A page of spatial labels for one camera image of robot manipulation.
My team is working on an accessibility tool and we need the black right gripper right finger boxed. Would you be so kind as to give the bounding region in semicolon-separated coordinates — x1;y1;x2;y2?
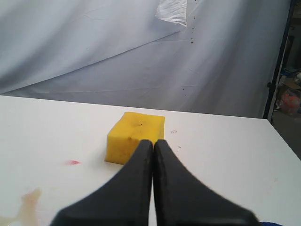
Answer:
153;140;260;226

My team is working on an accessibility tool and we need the yellow sponge block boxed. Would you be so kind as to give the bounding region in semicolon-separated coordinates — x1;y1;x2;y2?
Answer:
105;112;165;165

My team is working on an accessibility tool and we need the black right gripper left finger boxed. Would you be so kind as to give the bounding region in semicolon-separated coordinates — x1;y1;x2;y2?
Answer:
52;140;153;226

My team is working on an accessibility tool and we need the brown liquid stain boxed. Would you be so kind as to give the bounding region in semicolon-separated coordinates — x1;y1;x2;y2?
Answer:
0;188;42;226

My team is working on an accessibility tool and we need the background clutter of boxes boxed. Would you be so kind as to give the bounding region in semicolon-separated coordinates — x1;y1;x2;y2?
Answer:
274;35;301;116

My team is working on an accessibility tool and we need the white backdrop cloth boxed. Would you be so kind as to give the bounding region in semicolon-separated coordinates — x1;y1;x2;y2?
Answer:
0;0;291;118

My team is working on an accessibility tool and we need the black backdrop stand pole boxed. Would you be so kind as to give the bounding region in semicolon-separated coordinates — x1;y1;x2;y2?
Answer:
263;0;297;122

